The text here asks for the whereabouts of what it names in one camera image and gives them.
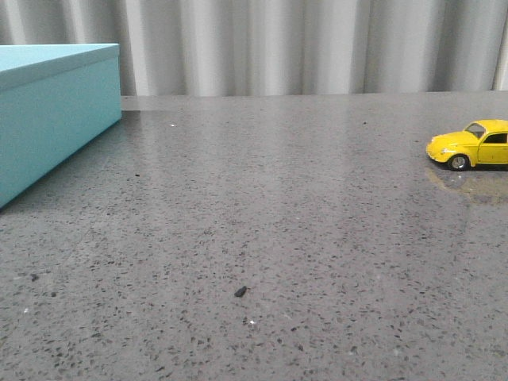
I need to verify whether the light blue plastic box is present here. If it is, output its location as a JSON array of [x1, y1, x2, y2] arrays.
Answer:
[[1, 44, 121, 205]]

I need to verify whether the yellow toy beetle car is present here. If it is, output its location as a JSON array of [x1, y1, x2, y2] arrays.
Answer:
[[425, 119, 507, 171]]

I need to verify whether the small black debris chip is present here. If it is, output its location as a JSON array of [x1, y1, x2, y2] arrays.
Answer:
[[234, 286, 248, 298]]

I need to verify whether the grey pleated curtain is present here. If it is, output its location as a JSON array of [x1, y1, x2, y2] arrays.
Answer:
[[1, 1, 507, 96]]

